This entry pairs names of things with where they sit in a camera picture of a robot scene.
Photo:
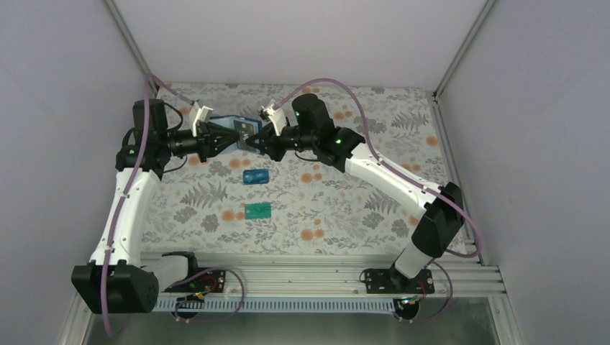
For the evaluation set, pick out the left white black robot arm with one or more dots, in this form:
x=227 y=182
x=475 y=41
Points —
x=114 y=280

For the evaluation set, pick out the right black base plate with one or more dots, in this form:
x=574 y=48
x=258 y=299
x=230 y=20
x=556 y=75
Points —
x=390 y=281

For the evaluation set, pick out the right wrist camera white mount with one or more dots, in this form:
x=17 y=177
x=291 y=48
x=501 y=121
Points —
x=274 y=114

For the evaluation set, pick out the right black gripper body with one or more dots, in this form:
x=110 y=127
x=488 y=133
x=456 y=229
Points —
x=278 y=152

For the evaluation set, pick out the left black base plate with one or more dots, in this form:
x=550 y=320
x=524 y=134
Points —
x=210 y=282

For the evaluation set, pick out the grey slotted cable duct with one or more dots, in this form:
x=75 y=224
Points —
x=277 y=305

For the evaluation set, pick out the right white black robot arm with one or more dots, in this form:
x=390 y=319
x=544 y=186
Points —
x=437 y=208

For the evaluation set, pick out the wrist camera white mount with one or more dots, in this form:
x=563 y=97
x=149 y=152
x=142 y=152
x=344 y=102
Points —
x=199 y=113
x=274 y=114

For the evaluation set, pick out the blue card holder wallet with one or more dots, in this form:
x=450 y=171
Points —
x=227 y=121

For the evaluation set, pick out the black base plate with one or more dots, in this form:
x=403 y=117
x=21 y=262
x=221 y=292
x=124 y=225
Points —
x=390 y=281
x=210 y=282

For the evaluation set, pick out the floral patterned table mat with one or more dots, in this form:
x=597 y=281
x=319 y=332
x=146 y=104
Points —
x=199 y=206

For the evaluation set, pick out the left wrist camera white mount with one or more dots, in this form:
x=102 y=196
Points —
x=199 y=113

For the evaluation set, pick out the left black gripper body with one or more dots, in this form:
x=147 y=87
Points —
x=203 y=140

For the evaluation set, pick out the aluminium rail frame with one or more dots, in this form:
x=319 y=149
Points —
x=338 y=276

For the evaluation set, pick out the green credit card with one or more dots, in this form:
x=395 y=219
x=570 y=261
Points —
x=258 y=211

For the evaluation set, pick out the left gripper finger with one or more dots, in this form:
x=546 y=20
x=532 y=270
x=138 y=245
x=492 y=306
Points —
x=222 y=146
x=224 y=133

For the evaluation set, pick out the black credit card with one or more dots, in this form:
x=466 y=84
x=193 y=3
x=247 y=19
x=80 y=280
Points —
x=247 y=128

